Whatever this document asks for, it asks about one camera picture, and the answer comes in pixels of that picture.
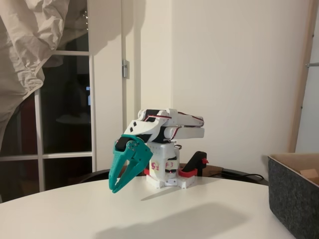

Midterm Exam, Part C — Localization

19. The dark grey felt bin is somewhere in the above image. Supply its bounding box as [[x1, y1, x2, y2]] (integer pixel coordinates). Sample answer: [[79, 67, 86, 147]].
[[268, 152, 319, 239]]

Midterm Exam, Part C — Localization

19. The dark wooden chair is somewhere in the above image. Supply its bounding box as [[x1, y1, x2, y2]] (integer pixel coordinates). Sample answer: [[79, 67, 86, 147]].
[[79, 168, 113, 185], [178, 162, 270, 186]]

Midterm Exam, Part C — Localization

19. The white glazed door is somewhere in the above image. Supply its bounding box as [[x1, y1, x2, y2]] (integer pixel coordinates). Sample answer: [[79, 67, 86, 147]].
[[0, 31, 97, 200]]

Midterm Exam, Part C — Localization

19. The metal door hinge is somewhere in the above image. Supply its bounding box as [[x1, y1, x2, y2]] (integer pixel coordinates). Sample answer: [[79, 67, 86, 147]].
[[121, 59, 131, 79]]

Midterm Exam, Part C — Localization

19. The beige crumpled curtain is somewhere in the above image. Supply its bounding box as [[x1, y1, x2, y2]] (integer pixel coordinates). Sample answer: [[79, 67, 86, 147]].
[[0, 0, 89, 154]]

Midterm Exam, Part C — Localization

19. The black cable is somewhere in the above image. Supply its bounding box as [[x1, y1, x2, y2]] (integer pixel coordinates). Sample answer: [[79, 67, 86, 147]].
[[208, 172, 265, 180]]

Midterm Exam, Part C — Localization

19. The wooden frame translucent panel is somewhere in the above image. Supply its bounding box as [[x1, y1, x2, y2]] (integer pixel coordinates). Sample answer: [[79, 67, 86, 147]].
[[286, 0, 319, 154]]

